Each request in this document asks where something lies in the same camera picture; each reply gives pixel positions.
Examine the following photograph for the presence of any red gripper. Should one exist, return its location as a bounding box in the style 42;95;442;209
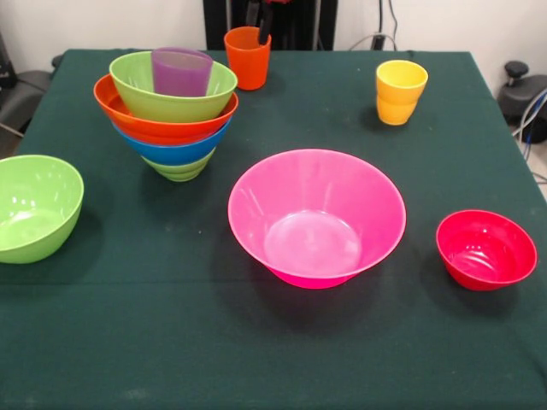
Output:
244;0;291;47

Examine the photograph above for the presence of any orange plastic cup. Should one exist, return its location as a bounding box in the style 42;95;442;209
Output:
223;26;273;91

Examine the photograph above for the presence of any purple plastic cup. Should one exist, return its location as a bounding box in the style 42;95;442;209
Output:
150;46;215;97

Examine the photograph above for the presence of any large green plastic bowl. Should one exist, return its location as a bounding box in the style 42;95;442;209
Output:
0;154;85;265
109;50;238;124

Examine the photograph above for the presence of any orange plastic bowl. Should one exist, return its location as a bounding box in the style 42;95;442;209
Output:
92;74;239;146

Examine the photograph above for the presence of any blue plastic bowl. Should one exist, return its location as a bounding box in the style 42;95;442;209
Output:
111;117;233;167

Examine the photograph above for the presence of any pink plastic bowl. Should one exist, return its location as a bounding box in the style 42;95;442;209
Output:
226;149;408;290

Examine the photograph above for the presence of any yellow plastic cup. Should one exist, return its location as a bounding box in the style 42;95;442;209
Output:
376;96;418;126
375;59;429;106

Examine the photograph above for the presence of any small green plastic bowl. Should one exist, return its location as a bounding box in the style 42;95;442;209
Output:
140;148;217;183

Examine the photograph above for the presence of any black office chair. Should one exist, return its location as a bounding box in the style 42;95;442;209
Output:
0;32;65;138

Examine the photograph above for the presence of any black equipment base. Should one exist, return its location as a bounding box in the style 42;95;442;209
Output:
497;61;547;126

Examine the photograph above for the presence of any small red plastic bowl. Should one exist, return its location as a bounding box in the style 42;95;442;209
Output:
435;208;538;292

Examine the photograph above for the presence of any dark green tablecloth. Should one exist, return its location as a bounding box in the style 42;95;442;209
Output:
0;49;547;410

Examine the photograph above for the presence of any bundle of grey cables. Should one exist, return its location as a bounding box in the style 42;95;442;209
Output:
511;87;547;149

